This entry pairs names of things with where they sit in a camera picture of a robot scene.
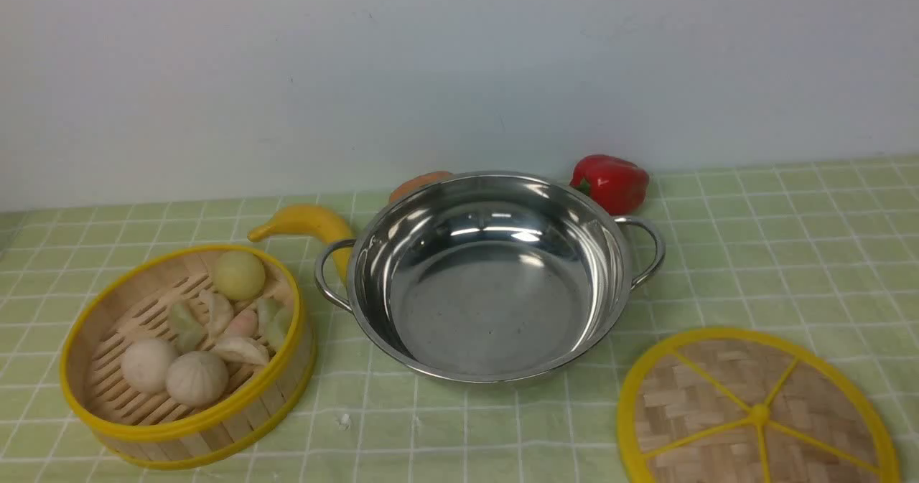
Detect bamboo steamer basket yellow rim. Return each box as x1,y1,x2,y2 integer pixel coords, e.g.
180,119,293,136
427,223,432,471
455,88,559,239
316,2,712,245
59,244,318,470

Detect woven bamboo steamer lid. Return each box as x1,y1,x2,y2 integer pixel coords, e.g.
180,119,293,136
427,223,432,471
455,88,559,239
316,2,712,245
617,327,902,482

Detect stainless steel pot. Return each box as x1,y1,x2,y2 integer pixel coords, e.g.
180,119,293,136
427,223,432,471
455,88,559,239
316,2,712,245
314,172,666,384

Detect orange vegetable behind pot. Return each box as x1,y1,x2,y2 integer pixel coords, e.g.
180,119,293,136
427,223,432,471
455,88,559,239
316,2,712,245
388,170,453,204

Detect yellow banana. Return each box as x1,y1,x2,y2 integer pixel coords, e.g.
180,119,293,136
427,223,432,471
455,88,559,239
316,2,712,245
247,205,355,245

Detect red bell pepper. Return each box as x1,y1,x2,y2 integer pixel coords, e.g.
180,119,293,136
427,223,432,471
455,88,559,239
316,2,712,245
570,155,650,215

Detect green dumpling right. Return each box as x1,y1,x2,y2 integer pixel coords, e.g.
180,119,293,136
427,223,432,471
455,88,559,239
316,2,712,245
256,297,293,352

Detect green dumpling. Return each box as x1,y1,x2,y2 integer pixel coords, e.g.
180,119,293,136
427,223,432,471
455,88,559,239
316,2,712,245
256,297,293,352
167,301,206,355

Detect yellowish round bun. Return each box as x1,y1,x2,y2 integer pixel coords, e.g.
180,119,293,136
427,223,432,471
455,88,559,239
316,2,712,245
210,250,266,301

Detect pink dumpling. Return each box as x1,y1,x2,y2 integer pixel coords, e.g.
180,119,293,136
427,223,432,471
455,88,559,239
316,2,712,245
223,309,258,339

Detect white dumpling lower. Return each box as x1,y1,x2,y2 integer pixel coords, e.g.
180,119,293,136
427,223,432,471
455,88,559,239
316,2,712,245
211,337,271,366

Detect white dumpling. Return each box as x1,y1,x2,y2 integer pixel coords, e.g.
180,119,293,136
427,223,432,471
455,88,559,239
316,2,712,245
211,337,271,366
198,291,234,340

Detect white dumpling upper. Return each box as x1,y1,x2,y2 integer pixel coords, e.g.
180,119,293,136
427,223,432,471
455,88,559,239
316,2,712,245
198,291,234,340

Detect green dumpling left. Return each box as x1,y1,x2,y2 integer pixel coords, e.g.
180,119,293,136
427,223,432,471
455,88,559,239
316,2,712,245
167,301,206,355

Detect white round bun right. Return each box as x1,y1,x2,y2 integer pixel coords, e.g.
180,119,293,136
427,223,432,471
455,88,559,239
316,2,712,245
165,351,229,408

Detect white round bun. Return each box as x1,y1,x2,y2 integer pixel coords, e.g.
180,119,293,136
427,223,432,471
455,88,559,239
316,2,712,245
119,338,179,394
165,351,229,408

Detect white round bun left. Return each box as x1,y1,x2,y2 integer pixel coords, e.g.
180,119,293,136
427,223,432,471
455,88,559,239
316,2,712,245
119,338,179,394

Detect green checkered tablecloth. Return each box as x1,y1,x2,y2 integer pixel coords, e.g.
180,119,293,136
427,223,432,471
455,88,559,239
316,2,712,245
1,156,917,482

